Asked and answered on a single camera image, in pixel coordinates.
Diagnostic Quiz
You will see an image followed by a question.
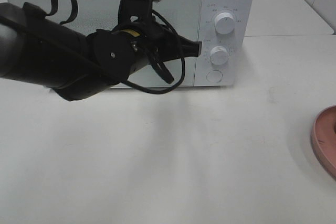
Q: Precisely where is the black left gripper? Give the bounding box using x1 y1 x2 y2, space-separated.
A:
86 22 202 80

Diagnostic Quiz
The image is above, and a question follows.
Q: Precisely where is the white microwave knob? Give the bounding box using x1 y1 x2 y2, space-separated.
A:
210 46 229 66
214 11 235 35

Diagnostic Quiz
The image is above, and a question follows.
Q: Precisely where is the round white door button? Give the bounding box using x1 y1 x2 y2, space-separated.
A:
206 70 223 83

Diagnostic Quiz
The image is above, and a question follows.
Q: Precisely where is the white microwave door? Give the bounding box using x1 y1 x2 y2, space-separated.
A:
8 0 200 88

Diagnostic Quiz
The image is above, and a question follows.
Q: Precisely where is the pink round plate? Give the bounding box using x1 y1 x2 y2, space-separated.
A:
311 105 335 179

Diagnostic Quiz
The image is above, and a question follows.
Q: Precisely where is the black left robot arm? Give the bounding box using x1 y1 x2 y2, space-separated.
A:
1 3 202 101

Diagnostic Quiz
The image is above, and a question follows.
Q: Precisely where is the white microwave oven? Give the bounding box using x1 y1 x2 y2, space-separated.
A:
183 0 252 87

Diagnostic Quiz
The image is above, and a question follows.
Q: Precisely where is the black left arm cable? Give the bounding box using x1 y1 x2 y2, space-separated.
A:
47 0 185 95

